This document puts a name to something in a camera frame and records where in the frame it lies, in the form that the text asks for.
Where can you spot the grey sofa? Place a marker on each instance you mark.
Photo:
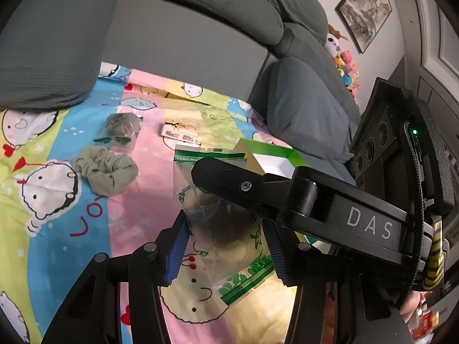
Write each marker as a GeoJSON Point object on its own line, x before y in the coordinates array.
{"type": "Point", "coordinates": [186, 43]}

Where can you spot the clear green print zip bag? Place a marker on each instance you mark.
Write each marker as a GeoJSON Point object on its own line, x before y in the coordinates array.
{"type": "Point", "coordinates": [222, 229]}

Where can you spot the grey pillow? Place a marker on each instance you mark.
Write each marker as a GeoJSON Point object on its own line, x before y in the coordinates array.
{"type": "Point", "coordinates": [304, 114]}
{"type": "Point", "coordinates": [46, 43]}

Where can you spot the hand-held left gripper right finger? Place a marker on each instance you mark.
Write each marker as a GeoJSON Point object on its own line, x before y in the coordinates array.
{"type": "Point", "coordinates": [274, 254]}

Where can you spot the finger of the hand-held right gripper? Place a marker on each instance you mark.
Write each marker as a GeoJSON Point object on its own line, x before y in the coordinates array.
{"type": "Point", "coordinates": [229, 179]}

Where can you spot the cartoon printed blanket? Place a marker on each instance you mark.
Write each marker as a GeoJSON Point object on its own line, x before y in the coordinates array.
{"type": "Point", "coordinates": [89, 240]}

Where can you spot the green cloth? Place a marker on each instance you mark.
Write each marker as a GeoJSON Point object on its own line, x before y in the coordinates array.
{"type": "Point", "coordinates": [104, 172]}

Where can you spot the green cardboard box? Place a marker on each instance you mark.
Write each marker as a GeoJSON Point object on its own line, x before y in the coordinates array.
{"type": "Point", "coordinates": [272, 165]}

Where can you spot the pile of colourful plush toys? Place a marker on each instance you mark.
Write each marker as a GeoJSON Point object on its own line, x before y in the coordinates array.
{"type": "Point", "coordinates": [344, 64]}

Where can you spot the beige tissue pack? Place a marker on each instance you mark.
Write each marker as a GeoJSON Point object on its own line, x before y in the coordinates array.
{"type": "Point", "coordinates": [179, 132]}

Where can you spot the framed ink landscape painting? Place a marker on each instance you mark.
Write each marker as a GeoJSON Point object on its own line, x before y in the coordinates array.
{"type": "Point", "coordinates": [364, 10]}

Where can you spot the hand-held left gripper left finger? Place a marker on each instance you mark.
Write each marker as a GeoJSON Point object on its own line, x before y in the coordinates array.
{"type": "Point", "coordinates": [175, 254]}

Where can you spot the white panelled door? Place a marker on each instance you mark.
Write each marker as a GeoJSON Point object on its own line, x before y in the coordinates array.
{"type": "Point", "coordinates": [437, 43]}

